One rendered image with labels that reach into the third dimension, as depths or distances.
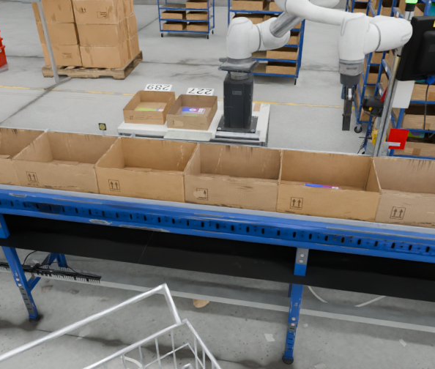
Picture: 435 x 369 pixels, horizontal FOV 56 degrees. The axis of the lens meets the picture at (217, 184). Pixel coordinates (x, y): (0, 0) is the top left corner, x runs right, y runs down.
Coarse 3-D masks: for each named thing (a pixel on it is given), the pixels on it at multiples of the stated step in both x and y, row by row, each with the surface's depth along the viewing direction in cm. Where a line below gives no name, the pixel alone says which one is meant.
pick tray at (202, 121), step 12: (180, 96) 304; (192, 96) 303; (204, 96) 301; (216, 96) 300; (180, 108) 304; (216, 108) 299; (168, 120) 275; (180, 120) 273; (192, 120) 272; (204, 120) 270
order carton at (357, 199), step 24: (288, 168) 192; (312, 168) 190; (336, 168) 187; (360, 168) 185; (288, 192) 165; (312, 192) 163; (336, 192) 161; (360, 192) 159; (336, 216) 167; (360, 216) 165
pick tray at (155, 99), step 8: (136, 96) 306; (144, 96) 313; (152, 96) 313; (160, 96) 312; (168, 96) 311; (128, 104) 290; (136, 104) 307; (144, 104) 312; (152, 104) 311; (160, 104) 311; (168, 104) 291; (128, 112) 280; (136, 112) 280; (144, 112) 279; (152, 112) 278; (160, 112) 277; (128, 120) 284; (136, 120) 283; (144, 120) 282; (152, 120) 281; (160, 120) 281
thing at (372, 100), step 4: (364, 96) 232; (368, 96) 231; (372, 96) 231; (376, 96) 231; (364, 100) 229; (368, 100) 228; (372, 100) 228; (376, 100) 228; (364, 104) 230; (368, 104) 229; (372, 104) 229; (376, 104) 228; (380, 104) 228; (368, 108) 234; (372, 108) 232; (376, 108) 231; (380, 108) 230; (372, 112) 233; (376, 112) 232
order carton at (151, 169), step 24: (120, 144) 201; (144, 144) 200; (168, 144) 197; (192, 144) 195; (96, 168) 177; (120, 168) 203; (144, 168) 206; (168, 168) 204; (120, 192) 181; (144, 192) 179; (168, 192) 176
